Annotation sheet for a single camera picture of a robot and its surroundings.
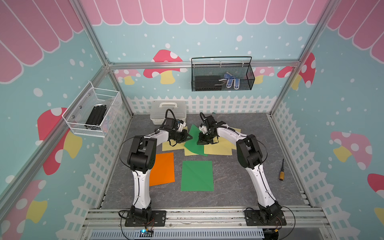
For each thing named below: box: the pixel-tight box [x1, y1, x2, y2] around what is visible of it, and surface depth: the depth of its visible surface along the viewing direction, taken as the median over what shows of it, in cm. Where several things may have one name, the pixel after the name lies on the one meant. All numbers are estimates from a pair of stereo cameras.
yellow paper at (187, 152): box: [179, 144, 199, 156], surface depth 100 cm
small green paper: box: [184, 124, 208, 157], surface depth 102 cm
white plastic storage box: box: [150, 100, 187, 126], surface depth 111 cm
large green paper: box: [180, 160, 214, 192], surface depth 91 cm
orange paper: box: [149, 152, 176, 187], surface depth 94 cm
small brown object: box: [279, 158, 285, 181], surface depth 90 cm
